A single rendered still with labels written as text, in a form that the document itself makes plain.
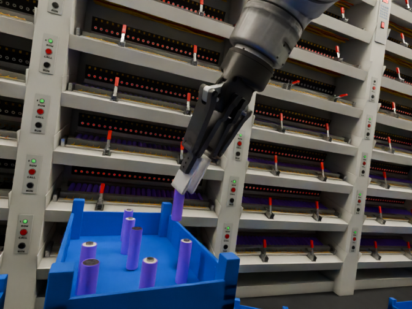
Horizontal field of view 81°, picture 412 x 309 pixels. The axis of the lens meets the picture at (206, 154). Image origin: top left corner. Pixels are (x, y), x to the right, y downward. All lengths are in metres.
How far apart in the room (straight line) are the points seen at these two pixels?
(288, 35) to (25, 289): 1.00
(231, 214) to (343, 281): 0.72
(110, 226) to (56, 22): 0.68
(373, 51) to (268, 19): 1.22
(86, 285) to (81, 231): 0.27
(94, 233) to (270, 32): 0.48
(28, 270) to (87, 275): 0.72
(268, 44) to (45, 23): 0.78
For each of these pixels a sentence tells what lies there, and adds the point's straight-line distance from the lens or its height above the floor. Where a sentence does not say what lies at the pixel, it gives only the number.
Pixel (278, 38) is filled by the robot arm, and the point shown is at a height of 0.76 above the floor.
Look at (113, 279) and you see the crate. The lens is 0.41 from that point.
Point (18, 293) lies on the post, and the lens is 1.05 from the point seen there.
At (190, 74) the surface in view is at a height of 0.90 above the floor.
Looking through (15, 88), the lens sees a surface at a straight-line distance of 0.96.
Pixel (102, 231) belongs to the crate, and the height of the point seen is 0.41.
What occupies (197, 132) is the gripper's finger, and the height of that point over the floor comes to 0.63.
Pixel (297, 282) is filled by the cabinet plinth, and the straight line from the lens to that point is 1.39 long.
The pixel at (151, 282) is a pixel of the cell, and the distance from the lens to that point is 0.32.
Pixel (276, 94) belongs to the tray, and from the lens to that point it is 1.11.
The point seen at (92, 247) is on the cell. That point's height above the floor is 0.47.
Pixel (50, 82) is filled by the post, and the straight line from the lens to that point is 0.94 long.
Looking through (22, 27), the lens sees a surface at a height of 0.91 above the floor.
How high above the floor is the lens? 0.60
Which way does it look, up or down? level
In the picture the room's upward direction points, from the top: 8 degrees clockwise
